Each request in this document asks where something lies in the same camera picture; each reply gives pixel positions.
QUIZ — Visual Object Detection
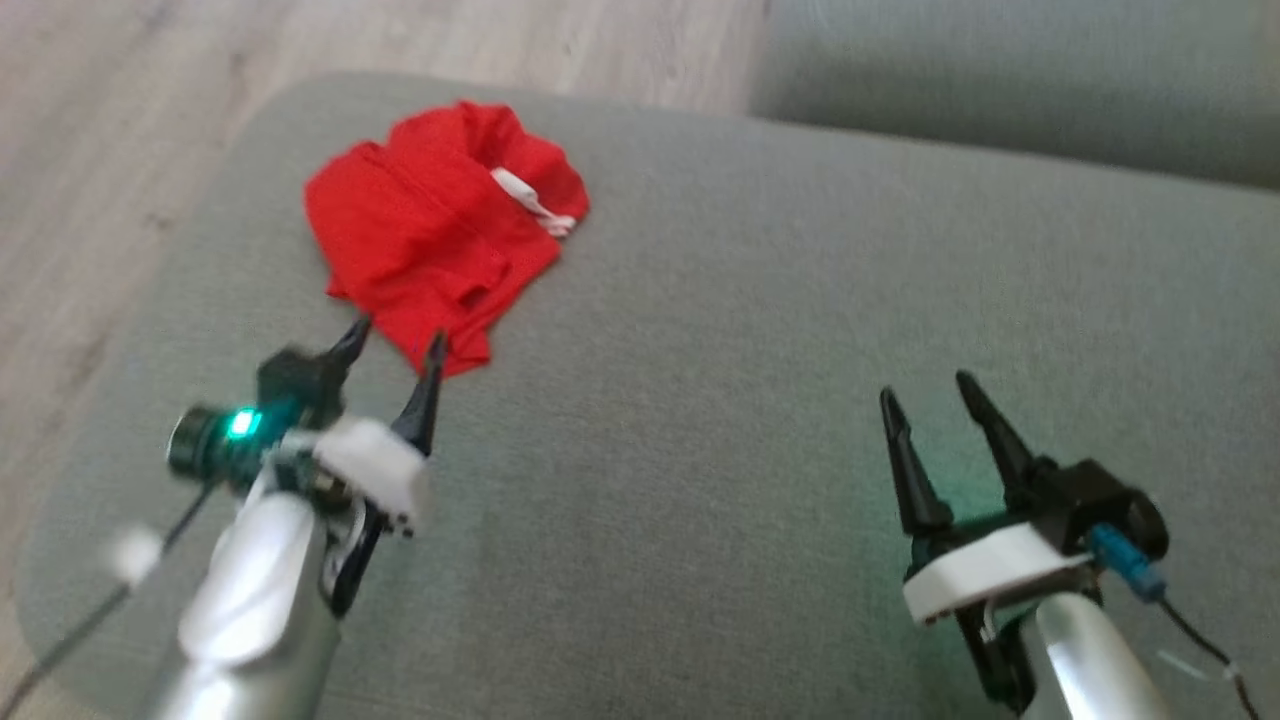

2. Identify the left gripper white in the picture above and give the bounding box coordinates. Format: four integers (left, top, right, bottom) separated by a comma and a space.
315, 315, 448, 614

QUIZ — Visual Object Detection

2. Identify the large grey chaise cushion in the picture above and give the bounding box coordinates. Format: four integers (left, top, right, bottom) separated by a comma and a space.
15, 70, 1280, 720

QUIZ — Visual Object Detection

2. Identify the red white numbered jersey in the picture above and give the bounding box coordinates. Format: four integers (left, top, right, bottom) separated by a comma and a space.
303, 100, 591, 379

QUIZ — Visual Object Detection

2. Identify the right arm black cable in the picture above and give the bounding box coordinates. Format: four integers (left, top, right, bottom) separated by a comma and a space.
1160, 595, 1263, 720

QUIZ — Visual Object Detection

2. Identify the left cable white label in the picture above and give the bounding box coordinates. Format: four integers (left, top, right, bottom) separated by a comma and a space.
110, 528, 163, 586

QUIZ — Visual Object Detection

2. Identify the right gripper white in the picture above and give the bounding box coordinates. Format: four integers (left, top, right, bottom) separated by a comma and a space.
880, 371, 1096, 713

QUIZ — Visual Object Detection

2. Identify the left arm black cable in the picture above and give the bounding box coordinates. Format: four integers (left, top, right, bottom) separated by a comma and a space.
0, 485, 216, 720

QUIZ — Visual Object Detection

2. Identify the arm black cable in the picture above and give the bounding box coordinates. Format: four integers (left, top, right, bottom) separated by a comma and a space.
0, 485, 216, 720
1160, 595, 1263, 720

